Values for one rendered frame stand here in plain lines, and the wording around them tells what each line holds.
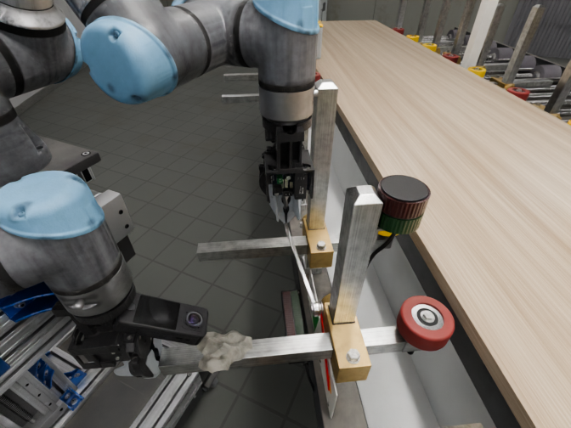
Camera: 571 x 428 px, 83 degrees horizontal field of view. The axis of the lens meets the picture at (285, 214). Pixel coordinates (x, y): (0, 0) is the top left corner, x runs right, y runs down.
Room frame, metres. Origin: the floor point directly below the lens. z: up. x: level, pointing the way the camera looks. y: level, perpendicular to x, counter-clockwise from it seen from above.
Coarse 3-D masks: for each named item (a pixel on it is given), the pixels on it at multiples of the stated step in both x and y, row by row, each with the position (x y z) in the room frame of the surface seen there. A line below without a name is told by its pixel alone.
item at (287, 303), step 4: (284, 292) 0.48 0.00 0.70; (288, 292) 0.48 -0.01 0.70; (284, 296) 0.46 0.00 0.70; (288, 296) 0.46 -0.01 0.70; (284, 300) 0.45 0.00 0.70; (288, 300) 0.45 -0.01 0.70; (284, 304) 0.44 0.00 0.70; (288, 304) 0.44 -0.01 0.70; (284, 308) 0.43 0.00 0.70; (288, 308) 0.43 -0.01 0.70; (288, 312) 0.42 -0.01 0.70; (288, 316) 0.41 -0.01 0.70; (292, 316) 0.41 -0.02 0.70; (288, 320) 0.40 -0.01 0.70; (292, 320) 0.40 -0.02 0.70; (288, 324) 0.39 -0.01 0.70; (292, 324) 0.39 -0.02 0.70; (288, 328) 0.38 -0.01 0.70; (292, 328) 0.38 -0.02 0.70; (288, 332) 0.37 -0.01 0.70; (292, 332) 0.37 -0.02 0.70
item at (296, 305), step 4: (292, 292) 0.48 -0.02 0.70; (296, 292) 0.48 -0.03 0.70; (292, 296) 0.46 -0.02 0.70; (296, 296) 0.46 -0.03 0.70; (292, 300) 0.45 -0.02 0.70; (296, 300) 0.45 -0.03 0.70; (292, 304) 0.44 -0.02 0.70; (296, 304) 0.44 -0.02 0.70; (296, 308) 0.43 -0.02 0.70; (300, 308) 0.43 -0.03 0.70; (296, 312) 0.42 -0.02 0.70; (300, 312) 0.42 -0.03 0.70; (296, 316) 0.41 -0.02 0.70; (300, 316) 0.41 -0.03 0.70; (296, 320) 0.40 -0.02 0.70; (300, 320) 0.40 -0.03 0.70; (296, 324) 0.39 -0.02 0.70; (300, 324) 0.39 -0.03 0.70; (296, 328) 0.38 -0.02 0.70; (300, 328) 0.38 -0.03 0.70; (296, 332) 0.37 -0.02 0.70; (300, 332) 0.37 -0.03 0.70
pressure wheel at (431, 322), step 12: (408, 300) 0.31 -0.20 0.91; (420, 300) 0.31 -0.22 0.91; (432, 300) 0.31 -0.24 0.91; (408, 312) 0.29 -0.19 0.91; (420, 312) 0.29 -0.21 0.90; (432, 312) 0.29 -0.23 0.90; (444, 312) 0.29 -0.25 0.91; (408, 324) 0.27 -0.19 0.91; (420, 324) 0.27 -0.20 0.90; (432, 324) 0.27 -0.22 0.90; (444, 324) 0.27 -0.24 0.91; (408, 336) 0.26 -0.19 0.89; (420, 336) 0.25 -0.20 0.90; (432, 336) 0.25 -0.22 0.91; (444, 336) 0.25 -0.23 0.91; (420, 348) 0.24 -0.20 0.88; (432, 348) 0.24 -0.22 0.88
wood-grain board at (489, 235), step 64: (320, 64) 1.71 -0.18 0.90; (384, 64) 1.71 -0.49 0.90; (448, 64) 1.71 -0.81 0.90; (384, 128) 0.96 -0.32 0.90; (448, 128) 0.96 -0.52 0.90; (512, 128) 0.96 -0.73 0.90; (448, 192) 0.62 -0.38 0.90; (512, 192) 0.62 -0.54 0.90; (448, 256) 0.41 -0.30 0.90; (512, 256) 0.41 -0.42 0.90; (512, 320) 0.28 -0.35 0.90; (512, 384) 0.18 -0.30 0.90
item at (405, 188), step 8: (392, 176) 0.34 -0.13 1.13; (400, 176) 0.34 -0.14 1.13; (384, 184) 0.32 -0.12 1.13; (392, 184) 0.32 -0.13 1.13; (400, 184) 0.32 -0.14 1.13; (408, 184) 0.32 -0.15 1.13; (416, 184) 0.32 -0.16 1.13; (424, 184) 0.32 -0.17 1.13; (384, 192) 0.30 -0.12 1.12; (392, 192) 0.30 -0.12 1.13; (400, 192) 0.30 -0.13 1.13; (408, 192) 0.30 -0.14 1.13; (416, 192) 0.30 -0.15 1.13; (424, 192) 0.30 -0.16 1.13; (400, 200) 0.29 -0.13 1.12; (408, 200) 0.29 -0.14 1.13; (416, 200) 0.29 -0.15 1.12; (376, 232) 0.29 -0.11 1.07; (368, 264) 0.31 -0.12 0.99
